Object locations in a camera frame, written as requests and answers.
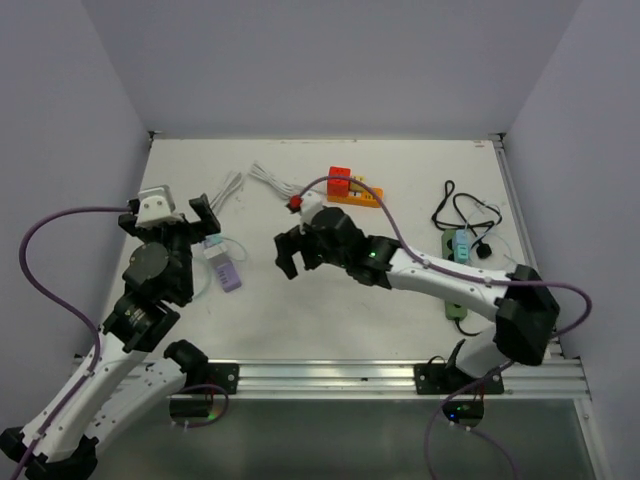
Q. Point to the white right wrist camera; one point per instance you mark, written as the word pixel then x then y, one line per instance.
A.
pixel 306 205

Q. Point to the white cord bundle purple strip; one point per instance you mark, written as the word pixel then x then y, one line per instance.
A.
pixel 233 181

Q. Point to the purple power strip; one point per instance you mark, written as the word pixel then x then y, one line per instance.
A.
pixel 227 275

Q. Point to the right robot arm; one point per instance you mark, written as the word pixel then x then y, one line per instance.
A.
pixel 520 307

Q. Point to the white charger plug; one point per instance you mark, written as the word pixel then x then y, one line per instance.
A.
pixel 213 246

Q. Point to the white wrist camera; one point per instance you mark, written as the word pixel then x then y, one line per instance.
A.
pixel 156 208
pixel 306 205

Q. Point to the white cord bundle orange strip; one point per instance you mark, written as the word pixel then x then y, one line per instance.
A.
pixel 283 189

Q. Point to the aluminium front rail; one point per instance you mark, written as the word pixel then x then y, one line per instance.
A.
pixel 556 379

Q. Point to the green power strip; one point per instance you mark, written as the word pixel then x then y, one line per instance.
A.
pixel 453 312

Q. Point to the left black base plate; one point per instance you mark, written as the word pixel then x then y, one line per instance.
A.
pixel 225 375

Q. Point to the orange power strip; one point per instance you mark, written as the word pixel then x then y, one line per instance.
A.
pixel 361 199

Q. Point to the red cube socket adapter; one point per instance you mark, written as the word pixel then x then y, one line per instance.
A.
pixel 338 184

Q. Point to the black round plug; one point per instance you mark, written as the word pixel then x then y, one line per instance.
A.
pixel 483 250

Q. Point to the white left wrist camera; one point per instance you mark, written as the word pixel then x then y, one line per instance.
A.
pixel 156 208

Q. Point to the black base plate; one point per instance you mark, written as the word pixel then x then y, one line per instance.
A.
pixel 436 378
pixel 225 375

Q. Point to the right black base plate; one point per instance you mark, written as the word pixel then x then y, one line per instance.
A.
pixel 436 378

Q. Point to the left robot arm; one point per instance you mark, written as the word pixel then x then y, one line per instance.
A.
pixel 98 403

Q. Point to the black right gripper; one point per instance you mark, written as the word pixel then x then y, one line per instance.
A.
pixel 290 243

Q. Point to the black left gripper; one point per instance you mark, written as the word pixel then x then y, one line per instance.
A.
pixel 148 233

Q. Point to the light blue charger plug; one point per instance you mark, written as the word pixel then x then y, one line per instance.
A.
pixel 460 246

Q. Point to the yellow plug adapter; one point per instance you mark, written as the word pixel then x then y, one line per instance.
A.
pixel 356 184

